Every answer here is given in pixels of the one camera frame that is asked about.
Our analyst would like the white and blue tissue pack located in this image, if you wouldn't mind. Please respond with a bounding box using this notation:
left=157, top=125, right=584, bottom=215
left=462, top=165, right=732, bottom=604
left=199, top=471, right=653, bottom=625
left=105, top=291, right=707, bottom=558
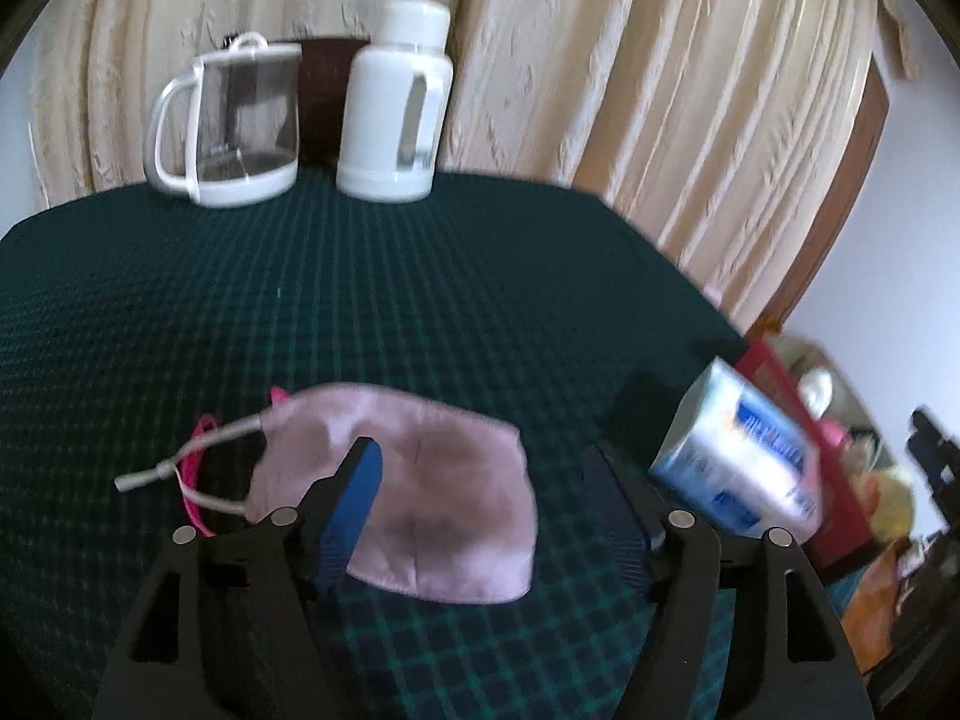
left=646, top=356, right=826, bottom=541

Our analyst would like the dark brown chair back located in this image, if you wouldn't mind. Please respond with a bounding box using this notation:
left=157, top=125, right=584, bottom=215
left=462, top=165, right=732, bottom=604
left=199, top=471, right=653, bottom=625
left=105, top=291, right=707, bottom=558
left=296, top=36, right=372, bottom=170

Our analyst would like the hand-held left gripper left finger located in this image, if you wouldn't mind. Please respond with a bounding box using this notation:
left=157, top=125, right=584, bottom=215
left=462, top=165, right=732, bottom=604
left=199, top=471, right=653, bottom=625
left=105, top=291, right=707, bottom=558
left=90, top=436, right=383, bottom=720

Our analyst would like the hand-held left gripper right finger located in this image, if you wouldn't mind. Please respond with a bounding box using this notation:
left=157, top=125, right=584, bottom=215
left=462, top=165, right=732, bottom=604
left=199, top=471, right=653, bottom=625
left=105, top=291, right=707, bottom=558
left=583, top=441, right=875, bottom=720

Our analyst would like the pink band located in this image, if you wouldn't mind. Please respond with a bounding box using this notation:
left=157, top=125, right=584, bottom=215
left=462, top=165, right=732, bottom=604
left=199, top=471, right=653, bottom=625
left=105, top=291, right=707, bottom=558
left=176, top=386, right=293, bottom=537

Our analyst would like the mauve face mask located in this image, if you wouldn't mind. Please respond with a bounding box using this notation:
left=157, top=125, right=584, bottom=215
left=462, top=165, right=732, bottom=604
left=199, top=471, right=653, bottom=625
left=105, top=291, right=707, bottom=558
left=114, top=382, right=541, bottom=605

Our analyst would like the brown wooden door frame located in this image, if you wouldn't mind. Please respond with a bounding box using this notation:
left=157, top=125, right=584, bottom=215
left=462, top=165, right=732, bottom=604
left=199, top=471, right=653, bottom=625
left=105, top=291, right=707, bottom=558
left=750, top=67, right=893, bottom=338

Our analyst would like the glass kettle with white handle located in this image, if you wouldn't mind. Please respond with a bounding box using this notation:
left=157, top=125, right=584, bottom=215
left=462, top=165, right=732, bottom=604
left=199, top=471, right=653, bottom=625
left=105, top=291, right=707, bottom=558
left=144, top=31, right=302, bottom=209

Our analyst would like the white thermos jug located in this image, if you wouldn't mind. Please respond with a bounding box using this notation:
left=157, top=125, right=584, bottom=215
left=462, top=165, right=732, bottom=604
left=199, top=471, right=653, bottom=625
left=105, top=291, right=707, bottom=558
left=335, top=0, right=455, bottom=203

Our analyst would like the green plaid tablecloth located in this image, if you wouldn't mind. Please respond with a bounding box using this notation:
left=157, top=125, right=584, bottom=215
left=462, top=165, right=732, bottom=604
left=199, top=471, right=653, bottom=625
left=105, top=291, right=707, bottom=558
left=0, top=165, right=841, bottom=720

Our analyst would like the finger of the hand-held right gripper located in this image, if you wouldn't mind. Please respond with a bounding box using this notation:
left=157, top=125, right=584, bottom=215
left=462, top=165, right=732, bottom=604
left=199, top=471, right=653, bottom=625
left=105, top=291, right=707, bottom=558
left=906, top=406, right=960, bottom=533

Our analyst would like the red storage box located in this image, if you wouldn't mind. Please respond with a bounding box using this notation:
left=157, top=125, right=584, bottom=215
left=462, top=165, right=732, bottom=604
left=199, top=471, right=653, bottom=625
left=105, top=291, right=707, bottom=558
left=731, top=334, right=912, bottom=578

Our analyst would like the cream patterned curtain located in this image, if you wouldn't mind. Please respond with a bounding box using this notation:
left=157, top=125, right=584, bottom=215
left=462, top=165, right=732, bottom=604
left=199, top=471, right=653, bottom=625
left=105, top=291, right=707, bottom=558
left=26, top=0, right=912, bottom=331

